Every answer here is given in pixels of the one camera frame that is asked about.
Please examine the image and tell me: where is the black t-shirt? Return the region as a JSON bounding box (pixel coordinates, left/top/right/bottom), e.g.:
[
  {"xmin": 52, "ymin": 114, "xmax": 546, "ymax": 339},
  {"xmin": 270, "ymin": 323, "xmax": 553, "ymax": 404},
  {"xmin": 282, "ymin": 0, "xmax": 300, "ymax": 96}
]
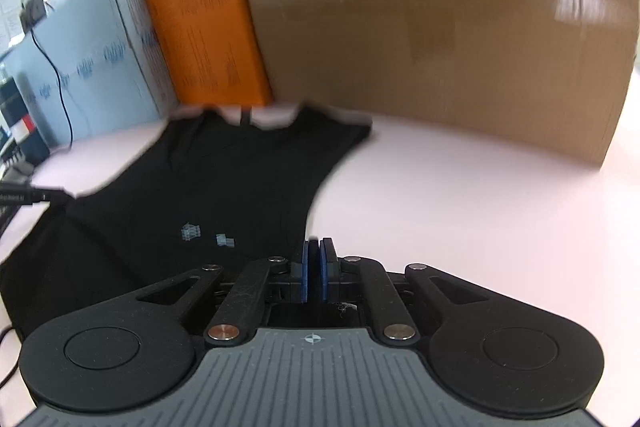
[{"xmin": 1, "ymin": 106, "xmax": 371, "ymax": 337}]

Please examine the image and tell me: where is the light blue cardboard box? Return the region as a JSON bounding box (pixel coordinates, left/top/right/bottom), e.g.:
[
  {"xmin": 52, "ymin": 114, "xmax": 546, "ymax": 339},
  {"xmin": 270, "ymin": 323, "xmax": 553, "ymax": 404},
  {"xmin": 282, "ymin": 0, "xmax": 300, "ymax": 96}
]
[{"xmin": 4, "ymin": 0, "xmax": 178, "ymax": 148}]

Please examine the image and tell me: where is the orange cardboard box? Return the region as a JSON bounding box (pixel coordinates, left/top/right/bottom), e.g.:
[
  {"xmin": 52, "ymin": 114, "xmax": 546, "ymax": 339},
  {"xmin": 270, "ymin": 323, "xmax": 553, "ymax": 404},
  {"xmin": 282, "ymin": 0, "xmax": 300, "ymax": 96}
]
[{"xmin": 145, "ymin": 0, "xmax": 272, "ymax": 107}]

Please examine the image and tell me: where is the large brown cardboard box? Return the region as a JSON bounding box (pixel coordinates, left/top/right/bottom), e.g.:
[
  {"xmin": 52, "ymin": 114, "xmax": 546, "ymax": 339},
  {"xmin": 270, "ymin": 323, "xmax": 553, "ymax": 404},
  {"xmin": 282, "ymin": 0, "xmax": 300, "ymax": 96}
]
[{"xmin": 248, "ymin": 0, "xmax": 639, "ymax": 165}]

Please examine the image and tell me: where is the black cable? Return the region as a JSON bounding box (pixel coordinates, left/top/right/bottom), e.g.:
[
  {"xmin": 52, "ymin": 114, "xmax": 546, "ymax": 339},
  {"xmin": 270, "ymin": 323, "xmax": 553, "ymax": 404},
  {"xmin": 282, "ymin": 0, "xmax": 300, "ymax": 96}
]
[{"xmin": 27, "ymin": 26, "xmax": 76, "ymax": 153}]

